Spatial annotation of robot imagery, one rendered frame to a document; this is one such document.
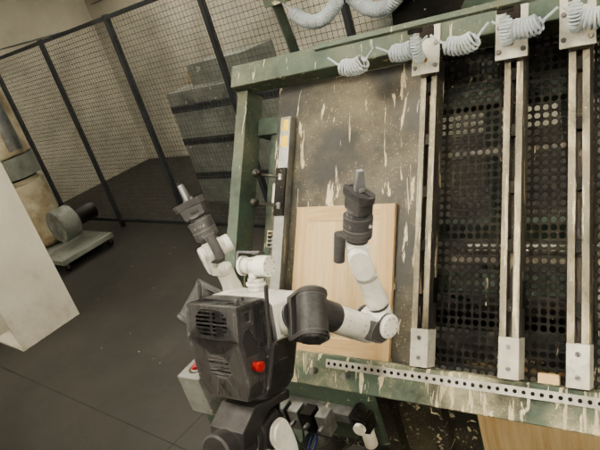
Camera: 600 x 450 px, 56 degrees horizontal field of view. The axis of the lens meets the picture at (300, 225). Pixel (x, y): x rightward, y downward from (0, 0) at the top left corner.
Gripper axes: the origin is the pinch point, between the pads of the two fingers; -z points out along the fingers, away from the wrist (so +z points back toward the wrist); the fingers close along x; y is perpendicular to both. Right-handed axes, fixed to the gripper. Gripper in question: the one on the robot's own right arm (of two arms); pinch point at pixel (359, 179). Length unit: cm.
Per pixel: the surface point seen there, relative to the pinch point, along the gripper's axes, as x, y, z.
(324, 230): 47, 14, 41
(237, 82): 110, 5, -5
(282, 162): 76, 10, 22
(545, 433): -34, 60, 94
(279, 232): 62, 2, 46
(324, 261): 41, 11, 51
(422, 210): 13.4, 34.5, 22.5
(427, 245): 5.2, 31.2, 31.6
